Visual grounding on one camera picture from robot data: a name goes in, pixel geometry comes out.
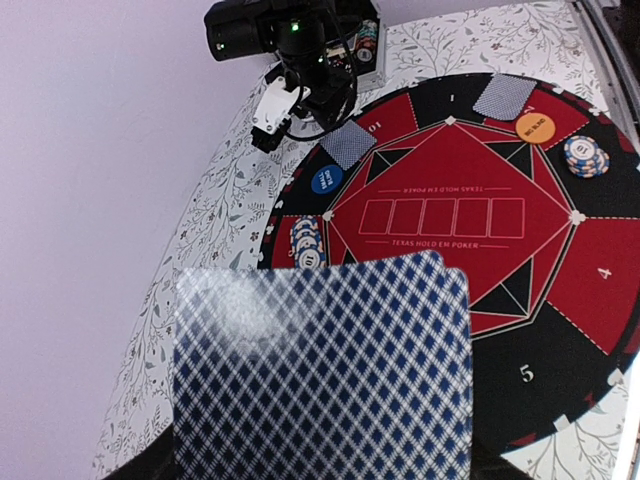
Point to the white blue chip row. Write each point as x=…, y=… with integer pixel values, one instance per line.
x=307, y=247

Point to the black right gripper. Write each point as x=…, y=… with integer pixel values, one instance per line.
x=308, y=40

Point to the orange big blind button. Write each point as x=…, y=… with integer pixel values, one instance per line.
x=535, y=128

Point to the floral patterned tablecloth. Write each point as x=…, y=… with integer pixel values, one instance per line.
x=568, y=43

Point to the blue card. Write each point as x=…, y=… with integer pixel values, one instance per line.
x=504, y=97
x=348, y=144

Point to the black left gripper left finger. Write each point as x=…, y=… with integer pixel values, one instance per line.
x=157, y=462

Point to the white blue chip stack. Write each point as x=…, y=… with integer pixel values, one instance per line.
x=585, y=158

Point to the aluminium poker chip case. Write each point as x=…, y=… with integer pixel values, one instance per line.
x=365, y=30

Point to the round red black poker mat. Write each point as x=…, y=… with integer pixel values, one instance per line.
x=552, y=259

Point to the blue playing card deck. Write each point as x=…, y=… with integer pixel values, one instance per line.
x=360, y=371

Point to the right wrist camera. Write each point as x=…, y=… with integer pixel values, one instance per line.
x=274, y=112

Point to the blue small blind button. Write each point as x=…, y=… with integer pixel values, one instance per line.
x=327, y=179

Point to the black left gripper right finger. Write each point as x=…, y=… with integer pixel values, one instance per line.
x=486, y=465

